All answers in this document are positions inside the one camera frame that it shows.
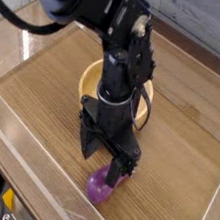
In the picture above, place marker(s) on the clear acrylic tray wall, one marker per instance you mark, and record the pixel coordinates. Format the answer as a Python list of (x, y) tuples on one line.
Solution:
[(36, 178)]

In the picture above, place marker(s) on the yellow block under table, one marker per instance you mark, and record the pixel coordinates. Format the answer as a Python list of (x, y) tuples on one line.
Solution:
[(8, 198)]

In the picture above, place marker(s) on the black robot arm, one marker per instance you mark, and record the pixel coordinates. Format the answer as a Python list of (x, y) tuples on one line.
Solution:
[(124, 27)]

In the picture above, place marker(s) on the purple toy eggplant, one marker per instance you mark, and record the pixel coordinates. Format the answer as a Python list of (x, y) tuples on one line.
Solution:
[(97, 190)]

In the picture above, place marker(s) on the brown wooden bowl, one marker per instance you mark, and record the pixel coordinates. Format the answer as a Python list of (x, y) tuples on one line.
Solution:
[(88, 85)]

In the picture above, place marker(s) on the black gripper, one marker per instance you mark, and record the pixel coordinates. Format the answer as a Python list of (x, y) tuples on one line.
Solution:
[(109, 123)]

